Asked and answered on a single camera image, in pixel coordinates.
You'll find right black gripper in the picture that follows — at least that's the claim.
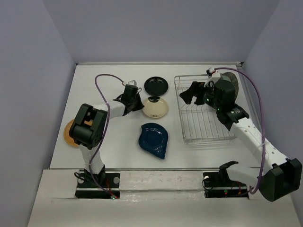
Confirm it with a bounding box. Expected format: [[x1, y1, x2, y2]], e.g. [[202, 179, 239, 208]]
[[179, 80, 222, 111]]

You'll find cream round plate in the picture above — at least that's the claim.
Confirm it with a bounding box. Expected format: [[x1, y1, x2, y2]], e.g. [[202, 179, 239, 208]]
[[142, 96, 169, 119]]

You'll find black round plate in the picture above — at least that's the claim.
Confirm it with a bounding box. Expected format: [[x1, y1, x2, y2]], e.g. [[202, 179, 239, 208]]
[[144, 76, 169, 96]]

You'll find dark blue leaf-shaped plate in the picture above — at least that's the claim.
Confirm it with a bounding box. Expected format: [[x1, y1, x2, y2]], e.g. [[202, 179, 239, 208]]
[[138, 122, 169, 160]]

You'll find grey deer pattern plate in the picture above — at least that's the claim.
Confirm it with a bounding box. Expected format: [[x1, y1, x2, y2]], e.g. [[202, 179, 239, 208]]
[[221, 72, 239, 99]]

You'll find orange woven pattern plate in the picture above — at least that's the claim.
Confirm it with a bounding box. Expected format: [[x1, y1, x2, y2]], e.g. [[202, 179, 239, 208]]
[[63, 119, 79, 148]]

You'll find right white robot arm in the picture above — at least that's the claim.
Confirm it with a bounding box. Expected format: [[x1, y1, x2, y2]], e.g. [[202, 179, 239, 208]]
[[179, 79, 303, 202]]

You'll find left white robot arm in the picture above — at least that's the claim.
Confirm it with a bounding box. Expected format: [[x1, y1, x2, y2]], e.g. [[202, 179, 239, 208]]
[[69, 84, 144, 187]]

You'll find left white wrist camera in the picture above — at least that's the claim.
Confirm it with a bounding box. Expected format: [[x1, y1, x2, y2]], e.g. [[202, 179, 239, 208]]
[[122, 80, 137, 86]]

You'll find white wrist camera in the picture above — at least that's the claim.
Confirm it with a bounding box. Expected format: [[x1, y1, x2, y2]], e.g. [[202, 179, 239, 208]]
[[206, 68, 221, 84], [122, 80, 137, 86]]

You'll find metal wire dish rack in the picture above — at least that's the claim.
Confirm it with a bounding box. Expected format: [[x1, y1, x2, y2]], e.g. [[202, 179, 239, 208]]
[[174, 75, 235, 143]]

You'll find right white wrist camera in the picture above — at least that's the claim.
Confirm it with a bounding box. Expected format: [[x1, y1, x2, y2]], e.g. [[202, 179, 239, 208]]
[[206, 68, 221, 84]]

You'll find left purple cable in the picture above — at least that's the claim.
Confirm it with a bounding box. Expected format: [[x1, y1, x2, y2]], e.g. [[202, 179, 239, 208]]
[[89, 74, 126, 198]]

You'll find purple cable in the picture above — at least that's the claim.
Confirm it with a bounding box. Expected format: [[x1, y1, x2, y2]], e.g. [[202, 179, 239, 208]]
[[89, 74, 126, 198], [215, 67, 267, 195]]

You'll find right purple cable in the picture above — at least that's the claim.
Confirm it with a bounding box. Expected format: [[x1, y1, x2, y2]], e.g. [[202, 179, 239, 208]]
[[215, 67, 267, 195]]

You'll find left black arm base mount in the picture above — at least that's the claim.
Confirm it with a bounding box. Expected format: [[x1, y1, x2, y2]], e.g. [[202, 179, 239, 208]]
[[74, 171, 120, 200]]

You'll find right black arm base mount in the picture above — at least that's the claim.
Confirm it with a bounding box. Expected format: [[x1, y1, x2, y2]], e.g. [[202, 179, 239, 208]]
[[201, 172, 249, 199]]

